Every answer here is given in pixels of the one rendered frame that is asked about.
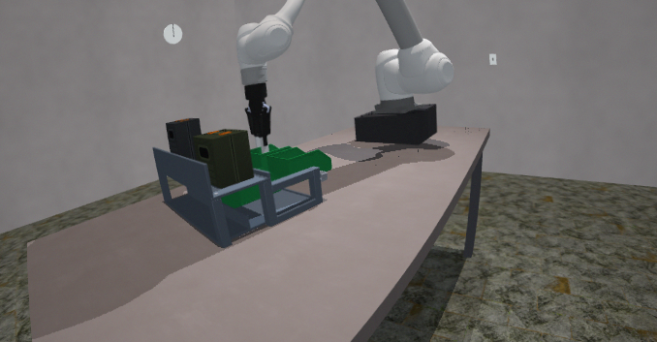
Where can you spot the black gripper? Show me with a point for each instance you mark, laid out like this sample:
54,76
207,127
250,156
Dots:
258,92

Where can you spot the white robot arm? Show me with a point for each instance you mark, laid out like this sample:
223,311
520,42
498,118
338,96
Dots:
419,69

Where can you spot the green bin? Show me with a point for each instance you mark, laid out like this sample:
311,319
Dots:
283,164
245,196
259,159

